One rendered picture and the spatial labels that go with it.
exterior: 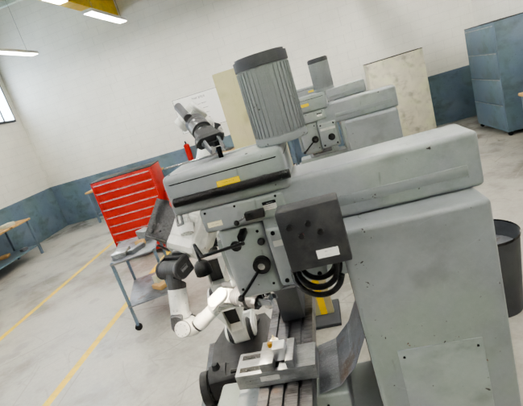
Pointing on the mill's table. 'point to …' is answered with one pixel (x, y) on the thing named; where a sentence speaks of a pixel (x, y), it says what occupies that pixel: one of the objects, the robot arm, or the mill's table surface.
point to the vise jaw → (267, 363)
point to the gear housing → (215, 214)
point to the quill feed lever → (262, 263)
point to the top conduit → (231, 188)
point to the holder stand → (290, 303)
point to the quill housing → (269, 282)
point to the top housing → (228, 176)
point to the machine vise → (297, 360)
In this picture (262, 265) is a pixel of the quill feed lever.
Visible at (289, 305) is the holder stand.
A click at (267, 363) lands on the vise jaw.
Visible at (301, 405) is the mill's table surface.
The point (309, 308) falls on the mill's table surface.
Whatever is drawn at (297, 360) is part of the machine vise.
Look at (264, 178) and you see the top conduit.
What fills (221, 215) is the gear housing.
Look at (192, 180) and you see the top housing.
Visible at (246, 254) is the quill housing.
